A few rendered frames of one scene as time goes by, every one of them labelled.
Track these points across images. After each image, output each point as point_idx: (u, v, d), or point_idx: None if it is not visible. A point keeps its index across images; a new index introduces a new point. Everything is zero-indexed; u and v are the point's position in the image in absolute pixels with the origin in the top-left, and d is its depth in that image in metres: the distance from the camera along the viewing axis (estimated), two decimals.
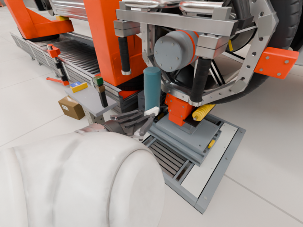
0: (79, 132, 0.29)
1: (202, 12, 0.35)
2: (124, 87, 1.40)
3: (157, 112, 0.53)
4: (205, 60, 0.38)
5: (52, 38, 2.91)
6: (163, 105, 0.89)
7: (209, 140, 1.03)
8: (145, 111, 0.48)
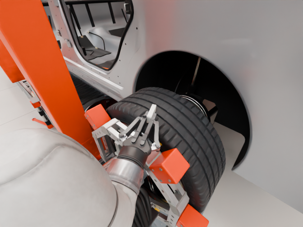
0: None
1: None
2: None
3: (151, 106, 0.53)
4: None
5: None
6: None
7: None
8: None
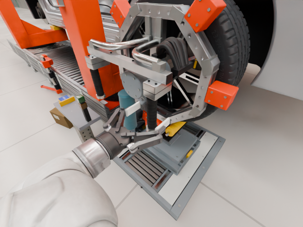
0: None
1: (145, 63, 0.43)
2: (112, 98, 1.48)
3: (138, 103, 0.54)
4: (151, 100, 0.46)
5: (48, 44, 2.99)
6: (141, 120, 0.97)
7: (187, 151, 1.11)
8: None
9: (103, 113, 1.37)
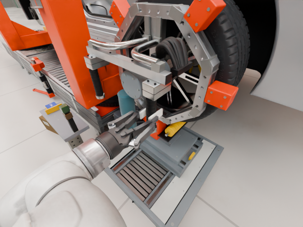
0: None
1: (144, 63, 0.43)
2: (104, 104, 1.41)
3: None
4: (150, 100, 0.45)
5: (42, 46, 2.92)
6: (141, 120, 0.97)
7: (186, 151, 1.10)
8: None
9: (94, 120, 1.30)
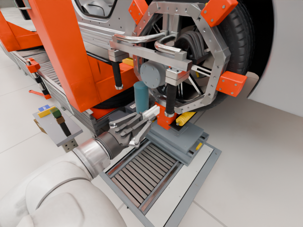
0: None
1: (168, 53, 0.50)
2: (99, 106, 1.38)
3: (154, 107, 0.53)
4: (172, 85, 0.52)
5: (39, 46, 2.89)
6: None
7: (194, 141, 1.17)
8: None
9: (89, 123, 1.27)
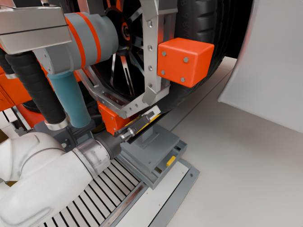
0: (94, 178, 0.36)
1: None
2: (39, 110, 1.04)
3: (154, 109, 0.53)
4: (11, 56, 0.21)
5: None
6: (98, 114, 0.72)
7: (163, 155, 0.86)
8: None
9: None
